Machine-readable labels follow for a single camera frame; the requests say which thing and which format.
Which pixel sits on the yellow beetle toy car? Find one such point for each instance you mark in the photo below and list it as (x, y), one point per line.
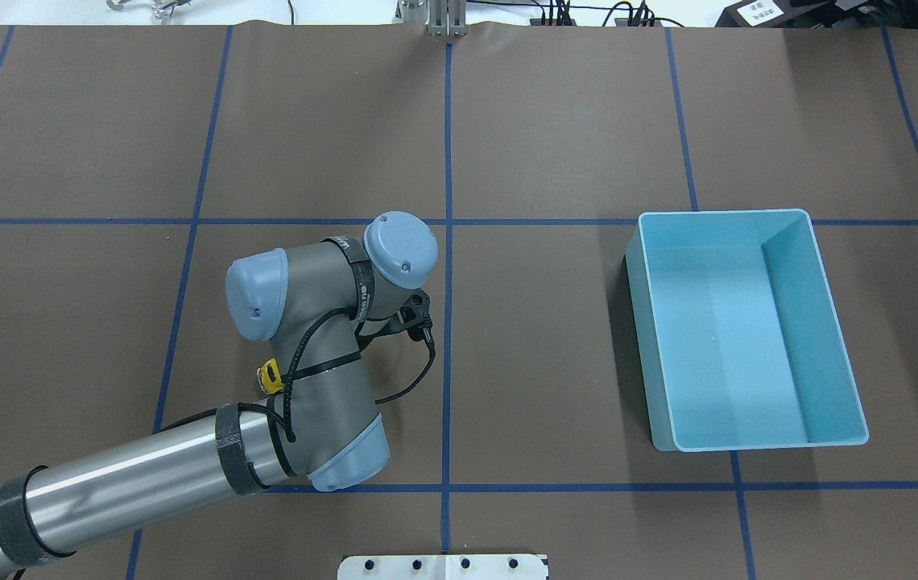
(269, 379)

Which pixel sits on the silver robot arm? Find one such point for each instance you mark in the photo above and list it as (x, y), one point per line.
(317, 308)

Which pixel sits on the light blue plastic bin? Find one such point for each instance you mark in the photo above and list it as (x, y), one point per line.
(739, 340)

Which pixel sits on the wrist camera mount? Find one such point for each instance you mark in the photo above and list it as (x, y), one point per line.
(416, 316)

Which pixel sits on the aluminium frame post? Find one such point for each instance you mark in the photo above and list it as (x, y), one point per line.
(441, 18)

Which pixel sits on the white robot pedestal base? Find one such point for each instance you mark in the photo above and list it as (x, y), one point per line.
(445, 566)

